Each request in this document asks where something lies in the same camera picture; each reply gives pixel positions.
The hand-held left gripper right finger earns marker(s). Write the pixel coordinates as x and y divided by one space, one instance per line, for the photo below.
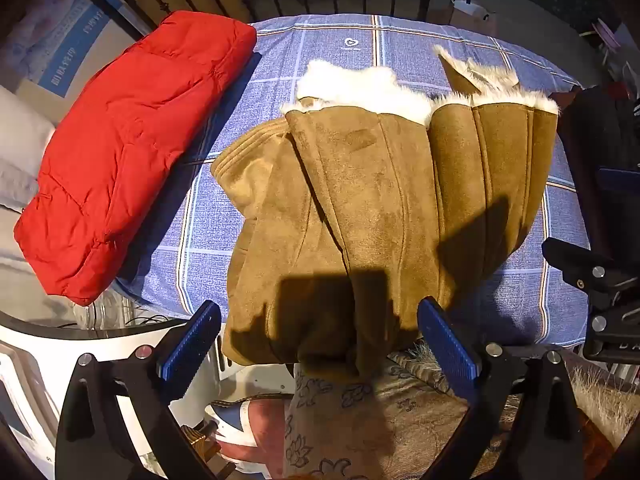
445 345

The shaggy beige fur cloth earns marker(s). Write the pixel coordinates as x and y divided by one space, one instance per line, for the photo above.
600 400

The brown suede fur-lined coat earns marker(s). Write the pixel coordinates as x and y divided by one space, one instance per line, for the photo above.
375 200

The red white plastic object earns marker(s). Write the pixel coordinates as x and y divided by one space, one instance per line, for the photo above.
260 425

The blue white cardboard box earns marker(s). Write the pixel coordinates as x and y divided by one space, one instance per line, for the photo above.
70 45

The red down jacket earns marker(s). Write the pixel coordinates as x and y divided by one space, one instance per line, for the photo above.
135 135

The beige floral cloth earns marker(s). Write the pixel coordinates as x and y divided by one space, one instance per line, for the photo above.
350 425

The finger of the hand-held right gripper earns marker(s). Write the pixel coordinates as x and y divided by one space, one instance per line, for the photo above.
620 180
580 265

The blue plaid blanket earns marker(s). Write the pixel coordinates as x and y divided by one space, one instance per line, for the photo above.
320 50

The grey pillow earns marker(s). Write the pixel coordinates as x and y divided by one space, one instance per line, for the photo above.
20 135

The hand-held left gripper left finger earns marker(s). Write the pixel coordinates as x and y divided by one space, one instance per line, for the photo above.
192 342

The pink chair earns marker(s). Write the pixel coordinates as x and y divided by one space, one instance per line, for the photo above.
610 40

